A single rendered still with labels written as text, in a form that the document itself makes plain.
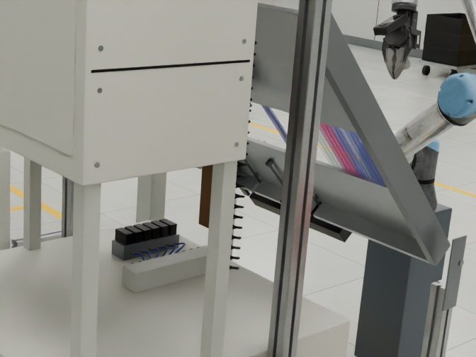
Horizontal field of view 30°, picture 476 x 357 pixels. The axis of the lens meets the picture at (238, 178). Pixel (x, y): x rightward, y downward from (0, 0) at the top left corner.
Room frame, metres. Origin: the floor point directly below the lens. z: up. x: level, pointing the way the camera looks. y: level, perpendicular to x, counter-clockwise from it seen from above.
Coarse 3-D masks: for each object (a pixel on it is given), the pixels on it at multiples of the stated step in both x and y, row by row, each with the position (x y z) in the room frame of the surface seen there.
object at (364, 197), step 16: (256, 144) 2.15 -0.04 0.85; (272, 144) 2.11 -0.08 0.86; (240, 160) 2.30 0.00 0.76; (256, 160) 2.22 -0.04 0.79; (272, 160) 2.15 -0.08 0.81; (272, 176) 2.23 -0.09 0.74; (320, 176) 2.03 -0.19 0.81; (336, 176) 1.97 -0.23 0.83; (352, 176) 1.91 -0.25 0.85; (320, 192) 2.09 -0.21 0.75; (336, 192) 2.03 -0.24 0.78; (352, 192) 1.97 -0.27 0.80; (368, 192) 1.91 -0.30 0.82; (384, 192) 1.86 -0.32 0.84; (352, 208) 2.04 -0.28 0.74; (368, 208) 1.97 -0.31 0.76; (384, 208) 1.92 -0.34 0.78; (384, 224) 1.98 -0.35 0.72; (400, 224) 1.92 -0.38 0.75
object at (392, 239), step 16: (256, 192) 2.27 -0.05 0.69; (272, 192) 2.24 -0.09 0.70; (320, 208) 2.12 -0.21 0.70; (336, 208) 2.10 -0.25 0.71; (336, 224) 2.06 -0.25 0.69; (352, 224) 2.04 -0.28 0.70; (368, 224) 2.01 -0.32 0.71; (384, 240) 1.95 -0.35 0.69; (400, 240) 1.93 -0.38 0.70; (416, 256) 1.88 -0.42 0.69
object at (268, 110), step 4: (264, 108) 1.99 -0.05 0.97; (268, 108) 1.99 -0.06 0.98; (268, 112) 1.99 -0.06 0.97; (272, 112) 2.00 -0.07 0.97; (268, 116) 2.01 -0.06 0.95; (272, 116) 2.00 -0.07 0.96; (272, 120) 2.01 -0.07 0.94; (276, 120) 2.01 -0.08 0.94; (276, 124) 2.01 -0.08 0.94; (280, 124) 2.02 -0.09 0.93; (276, 128) 2.02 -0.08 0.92; (280, 128) 2.02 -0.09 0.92; (280, 132) 2.03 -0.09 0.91; (284, 132) 2.03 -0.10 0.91; (284, 136) 2.03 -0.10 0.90; (284, 140) 2.04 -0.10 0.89
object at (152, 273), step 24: (120, 240) 1.90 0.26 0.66; (144, 240) 1.92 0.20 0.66; (168, 240) 1.97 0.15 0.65; (456, 240) 1.81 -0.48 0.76; (144, 264) 1.76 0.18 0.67; (168, 264) 1.77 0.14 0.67; (192, 264) 1.81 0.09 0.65; (456, 264) 1.82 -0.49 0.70; (144, 288) 1.73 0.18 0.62; (456, 288) 1.83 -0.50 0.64
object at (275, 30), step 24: (264, 24) 1.69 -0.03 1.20; (288, 24) 1.63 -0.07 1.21; (264, 48) 1.76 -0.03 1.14; (288, 48) 1.70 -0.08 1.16; (264, 72) 1.84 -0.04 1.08; (288, 72) 1.77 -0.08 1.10; (264, 96) 1.92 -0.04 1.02; (288, 96) 1.84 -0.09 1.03; (336, 96) 1.70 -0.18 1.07; (336, 120) 1.77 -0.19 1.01
